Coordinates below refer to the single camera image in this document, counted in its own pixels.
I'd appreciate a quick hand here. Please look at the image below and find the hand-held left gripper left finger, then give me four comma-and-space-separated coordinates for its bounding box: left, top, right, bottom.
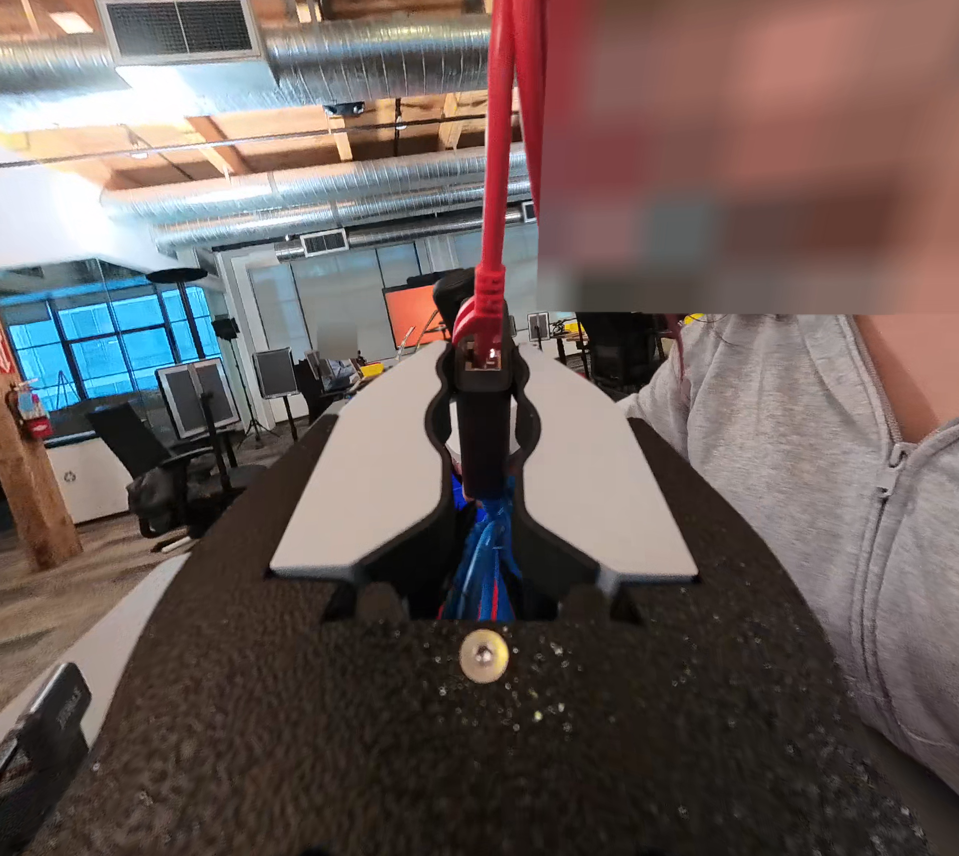
269, 342, 469, 583

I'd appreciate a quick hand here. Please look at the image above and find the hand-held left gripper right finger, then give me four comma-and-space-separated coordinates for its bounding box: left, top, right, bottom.
514, 342, 702, 590

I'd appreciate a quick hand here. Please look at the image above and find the black ethernet coupler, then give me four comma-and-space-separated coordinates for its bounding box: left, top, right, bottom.
451, 304, 520, 500

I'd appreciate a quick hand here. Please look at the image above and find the blue ethernet cable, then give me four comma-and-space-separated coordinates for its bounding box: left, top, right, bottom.
439, 473, 525, 619

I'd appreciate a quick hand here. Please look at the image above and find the red ethernet cable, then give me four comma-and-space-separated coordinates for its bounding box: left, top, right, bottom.
451, 0, 559, 372

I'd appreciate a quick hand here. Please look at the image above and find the black desk clamp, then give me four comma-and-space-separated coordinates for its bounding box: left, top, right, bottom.
0, 661, 93, 848

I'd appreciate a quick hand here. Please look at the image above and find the white framed light panel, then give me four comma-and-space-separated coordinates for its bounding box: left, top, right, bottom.
156, 356, 242, 441
253, 347, 302, 399

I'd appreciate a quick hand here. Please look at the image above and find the orange screen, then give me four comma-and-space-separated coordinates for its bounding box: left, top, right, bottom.
383, 282, 453, 351

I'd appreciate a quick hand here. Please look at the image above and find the red fire extinguisher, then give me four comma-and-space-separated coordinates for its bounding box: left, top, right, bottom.
8, 379, 55, 441

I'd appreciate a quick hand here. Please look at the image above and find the large metal vent grille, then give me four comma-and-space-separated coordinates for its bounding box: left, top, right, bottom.
96, 0, 264, 66

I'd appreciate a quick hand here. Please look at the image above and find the silver air duct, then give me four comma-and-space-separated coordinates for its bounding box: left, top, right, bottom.
0, 12, 496, 115
102, 147, 538, 253

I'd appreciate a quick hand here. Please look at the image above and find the wooden post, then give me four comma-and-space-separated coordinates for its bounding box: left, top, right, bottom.
0, 324, 84, 570

